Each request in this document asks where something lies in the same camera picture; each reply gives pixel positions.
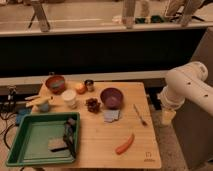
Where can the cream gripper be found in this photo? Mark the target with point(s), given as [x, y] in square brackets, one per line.
[167, 116]

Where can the dark grape bunch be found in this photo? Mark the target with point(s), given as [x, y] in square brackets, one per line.
[93, 105]

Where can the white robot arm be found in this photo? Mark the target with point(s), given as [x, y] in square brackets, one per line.
[185, 82]

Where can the purple bowl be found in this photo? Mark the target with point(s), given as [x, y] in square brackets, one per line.
[112, 98]

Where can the red-brown bowl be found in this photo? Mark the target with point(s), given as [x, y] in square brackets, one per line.
[56, 84]

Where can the orange carrot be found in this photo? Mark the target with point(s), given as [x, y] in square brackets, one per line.
[122, 148]

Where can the grey blue cloth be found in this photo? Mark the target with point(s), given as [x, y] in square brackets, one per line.
[111, 115]

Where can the small dark can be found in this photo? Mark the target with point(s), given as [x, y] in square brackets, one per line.
[89, 85]

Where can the orange fruit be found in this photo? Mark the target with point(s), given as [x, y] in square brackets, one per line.
[80, 88]

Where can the black tool in tray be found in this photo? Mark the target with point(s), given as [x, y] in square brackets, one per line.
[68, 136]

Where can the white cup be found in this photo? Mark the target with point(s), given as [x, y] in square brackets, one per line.
[69, 97]

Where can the sponge in tray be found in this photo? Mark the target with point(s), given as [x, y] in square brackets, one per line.
[56, 144]

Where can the blue cup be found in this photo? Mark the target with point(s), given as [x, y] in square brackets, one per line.
[44, 107]

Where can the green plastic tray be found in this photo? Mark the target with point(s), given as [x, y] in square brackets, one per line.
[30, 145]

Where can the wooden spatula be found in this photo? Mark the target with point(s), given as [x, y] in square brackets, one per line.
[36, 100]

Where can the blue box beside table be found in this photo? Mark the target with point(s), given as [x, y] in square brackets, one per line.
[21, 113]

